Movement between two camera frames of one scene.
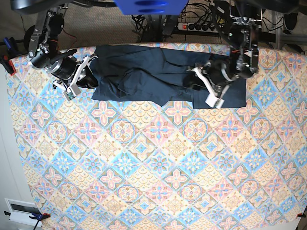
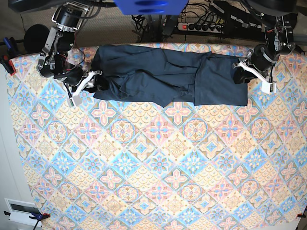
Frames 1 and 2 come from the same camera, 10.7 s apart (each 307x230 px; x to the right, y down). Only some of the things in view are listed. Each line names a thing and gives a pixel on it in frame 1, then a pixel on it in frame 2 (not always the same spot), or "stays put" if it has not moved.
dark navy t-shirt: x=157 y=74 stays put
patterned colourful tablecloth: x=106 y=165 stays put
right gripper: x=217 y=74 -> x=259 y=58
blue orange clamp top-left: x=11 y=51 stays put
